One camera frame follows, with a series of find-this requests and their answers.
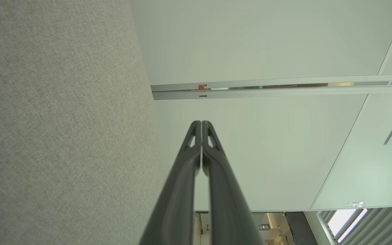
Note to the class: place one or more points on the window blinds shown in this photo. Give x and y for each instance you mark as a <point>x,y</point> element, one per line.
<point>386,228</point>

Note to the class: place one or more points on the small wall sticker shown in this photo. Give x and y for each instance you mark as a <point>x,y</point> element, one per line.
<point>354,205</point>

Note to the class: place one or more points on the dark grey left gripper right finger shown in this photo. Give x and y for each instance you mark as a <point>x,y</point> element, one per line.
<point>228,211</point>

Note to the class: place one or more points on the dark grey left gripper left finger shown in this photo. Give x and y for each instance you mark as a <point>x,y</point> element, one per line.
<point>175,204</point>

